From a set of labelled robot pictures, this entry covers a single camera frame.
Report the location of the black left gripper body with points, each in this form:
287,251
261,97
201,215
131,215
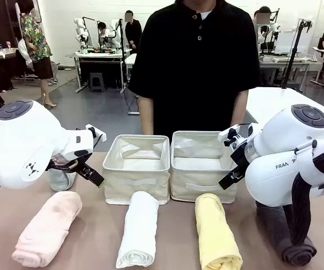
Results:
66,166

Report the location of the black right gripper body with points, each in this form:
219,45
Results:
240,154

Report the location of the mint cone-folded towel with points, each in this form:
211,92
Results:
60,181

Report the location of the yellow towel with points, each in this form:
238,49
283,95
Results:
214,233

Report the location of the pink towel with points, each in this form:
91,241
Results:
49,225

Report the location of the dark grey towel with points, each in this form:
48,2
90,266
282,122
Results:
274,225

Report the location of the white towel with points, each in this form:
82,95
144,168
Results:
139,227

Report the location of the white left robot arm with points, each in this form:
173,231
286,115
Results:
24,146

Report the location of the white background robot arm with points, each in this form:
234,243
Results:
81,31
115,31

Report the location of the person's left forearm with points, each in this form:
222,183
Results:
239,108

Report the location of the person's right forearm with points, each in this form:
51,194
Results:
146,115

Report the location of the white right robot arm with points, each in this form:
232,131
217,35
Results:
280,157

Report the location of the cream fabric storage bin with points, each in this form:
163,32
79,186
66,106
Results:
201,182
135,185

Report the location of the white power adapter on floor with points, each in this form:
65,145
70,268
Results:
134,112

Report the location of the grey plastic stool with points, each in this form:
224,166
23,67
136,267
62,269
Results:
96,81

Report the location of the person in black polo shirt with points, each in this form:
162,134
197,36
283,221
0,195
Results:
193,70

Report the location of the white background robot table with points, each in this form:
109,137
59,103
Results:
100,54

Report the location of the woman in floral shirt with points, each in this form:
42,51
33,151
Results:
36,42

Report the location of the background person with blurred face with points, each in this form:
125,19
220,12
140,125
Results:
261,19

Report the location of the seated black-haired background person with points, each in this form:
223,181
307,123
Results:
104,33

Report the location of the standing background person in black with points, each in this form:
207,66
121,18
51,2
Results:
134,32

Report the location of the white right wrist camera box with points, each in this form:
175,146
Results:
226,134

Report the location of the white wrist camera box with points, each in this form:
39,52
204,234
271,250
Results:
96,133
226,134

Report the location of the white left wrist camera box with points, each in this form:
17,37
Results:
96,133

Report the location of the black camera tripod stand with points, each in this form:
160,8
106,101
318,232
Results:
295,50

